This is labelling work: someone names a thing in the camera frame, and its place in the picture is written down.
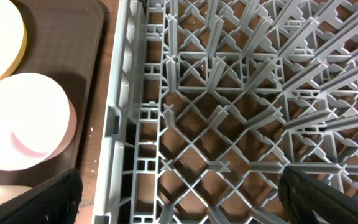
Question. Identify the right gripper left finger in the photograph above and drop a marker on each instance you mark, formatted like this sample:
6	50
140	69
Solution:
54	201

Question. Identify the grey plastic dishwasher rack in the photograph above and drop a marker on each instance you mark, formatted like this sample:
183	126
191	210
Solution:
209	101

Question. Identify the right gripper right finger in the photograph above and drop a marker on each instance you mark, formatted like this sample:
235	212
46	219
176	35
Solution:
303	197

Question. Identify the dark brown serving tray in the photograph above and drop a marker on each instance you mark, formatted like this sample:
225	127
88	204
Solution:
64	41

